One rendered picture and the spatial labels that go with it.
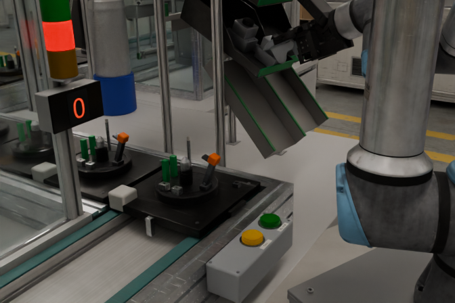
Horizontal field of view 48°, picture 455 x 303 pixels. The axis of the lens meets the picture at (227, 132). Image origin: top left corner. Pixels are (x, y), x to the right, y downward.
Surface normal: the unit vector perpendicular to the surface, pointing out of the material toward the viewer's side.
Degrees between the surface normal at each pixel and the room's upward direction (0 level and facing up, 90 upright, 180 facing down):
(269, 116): 45
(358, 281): 1
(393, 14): 88
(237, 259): 0
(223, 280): 90
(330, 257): 0
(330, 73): 90
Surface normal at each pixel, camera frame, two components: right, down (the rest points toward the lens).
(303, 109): 0.50, -0.50
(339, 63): -0.59, 0.30
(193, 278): 0.85, 0.17
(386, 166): -0.29, -0.44
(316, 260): -0.02, -0.94
